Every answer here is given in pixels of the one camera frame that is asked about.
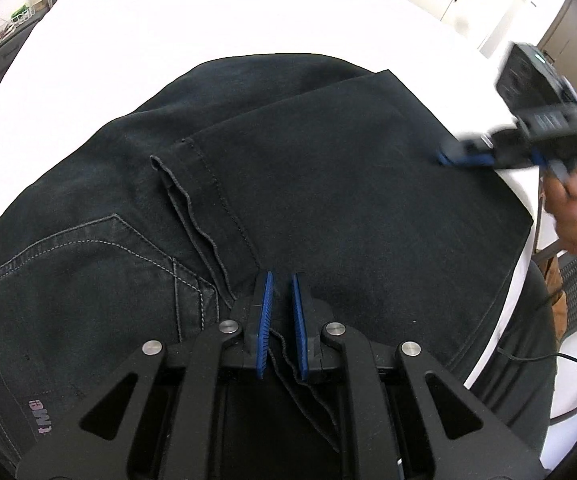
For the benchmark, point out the person's right hand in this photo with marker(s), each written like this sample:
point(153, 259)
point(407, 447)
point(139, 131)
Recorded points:
point(568, 210)

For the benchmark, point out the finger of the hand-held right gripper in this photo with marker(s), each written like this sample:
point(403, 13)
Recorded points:
point(468, 152)

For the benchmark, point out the bed with white sheet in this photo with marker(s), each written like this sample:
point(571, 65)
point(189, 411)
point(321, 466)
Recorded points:
point(168, 20)

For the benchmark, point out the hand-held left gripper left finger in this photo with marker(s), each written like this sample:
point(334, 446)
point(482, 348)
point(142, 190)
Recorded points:
point(263, 320)

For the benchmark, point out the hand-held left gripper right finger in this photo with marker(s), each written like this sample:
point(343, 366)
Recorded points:
point(301, 325)

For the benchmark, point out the black pants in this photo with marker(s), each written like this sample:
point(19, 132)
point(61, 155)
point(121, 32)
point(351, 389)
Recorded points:
point(268, 185)

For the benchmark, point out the person's dark trouser leg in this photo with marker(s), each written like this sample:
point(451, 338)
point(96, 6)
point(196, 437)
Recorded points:
point(518, 350)

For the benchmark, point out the small green item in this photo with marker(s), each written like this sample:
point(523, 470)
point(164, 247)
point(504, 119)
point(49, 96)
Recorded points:
point(19, 11)

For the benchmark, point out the dark grey nightstand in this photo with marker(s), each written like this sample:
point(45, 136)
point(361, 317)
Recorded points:
point(11, 47)

